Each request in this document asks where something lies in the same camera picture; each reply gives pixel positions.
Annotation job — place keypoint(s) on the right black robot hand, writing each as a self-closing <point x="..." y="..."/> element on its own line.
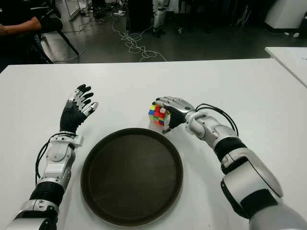
<point x="178" y="109"/>

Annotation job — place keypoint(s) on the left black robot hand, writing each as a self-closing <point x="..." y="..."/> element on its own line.
<point x="69" y="117"/>

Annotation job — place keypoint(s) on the multicoloured Rubik's cube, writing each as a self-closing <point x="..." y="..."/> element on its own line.
<point x="156" y="117"/>

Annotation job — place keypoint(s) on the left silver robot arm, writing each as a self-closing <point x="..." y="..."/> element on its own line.
<point x="56" y="153"/>

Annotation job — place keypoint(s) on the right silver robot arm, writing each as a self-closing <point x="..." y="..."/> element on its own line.
<point x="249" y="177"/>

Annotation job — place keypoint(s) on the dark brown round plate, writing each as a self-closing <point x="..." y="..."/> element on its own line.
<point x="132" y="177"/>

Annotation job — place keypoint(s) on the small white floor object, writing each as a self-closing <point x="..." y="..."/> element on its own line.
<point x="180" y="30"/>

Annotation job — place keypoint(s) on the silver humanoid robot legs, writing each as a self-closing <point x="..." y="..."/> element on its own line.
<point x="158" y="16"/>

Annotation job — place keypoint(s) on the black office chair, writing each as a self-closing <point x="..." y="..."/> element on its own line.
<point x="51" y="24"/>

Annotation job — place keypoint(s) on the black cabinet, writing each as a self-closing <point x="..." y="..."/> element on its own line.
<point x="140" y="14"/>

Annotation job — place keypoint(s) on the white board panel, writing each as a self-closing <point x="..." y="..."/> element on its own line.
<point x="69" y="9"/>

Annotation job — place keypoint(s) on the grey folded tripod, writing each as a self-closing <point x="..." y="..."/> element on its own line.
<point x="242" y="16"/>

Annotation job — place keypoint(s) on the white power strip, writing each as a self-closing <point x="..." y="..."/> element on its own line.
<point x="119" y="13"/>

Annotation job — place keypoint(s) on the seated person in black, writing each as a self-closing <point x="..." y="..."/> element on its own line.
<point x="14" y="14"/>

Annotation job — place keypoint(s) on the white side table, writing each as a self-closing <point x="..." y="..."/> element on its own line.
<point x="292" y="62"/>

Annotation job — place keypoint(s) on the white machine base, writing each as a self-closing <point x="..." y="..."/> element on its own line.
<point x="285" y="12"/>

